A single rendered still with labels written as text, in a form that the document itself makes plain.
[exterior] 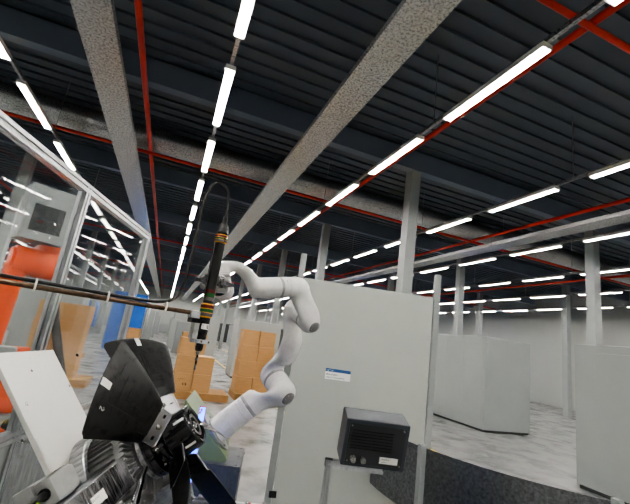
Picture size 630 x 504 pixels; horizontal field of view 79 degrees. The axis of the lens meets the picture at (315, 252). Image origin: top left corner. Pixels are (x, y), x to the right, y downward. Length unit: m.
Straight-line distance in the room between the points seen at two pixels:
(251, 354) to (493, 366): 5.99
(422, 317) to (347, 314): 0.63
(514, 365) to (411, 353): 8.23
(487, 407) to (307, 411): 8.04
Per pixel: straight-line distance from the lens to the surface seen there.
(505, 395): 11.21
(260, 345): 9.49
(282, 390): 1.93
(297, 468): 3.24
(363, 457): 1.72
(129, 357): 1.07
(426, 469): 2.83
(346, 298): 3.16
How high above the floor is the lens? 1.50
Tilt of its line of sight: 13 degrees up
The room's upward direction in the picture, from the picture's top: 8 degrees clockwise
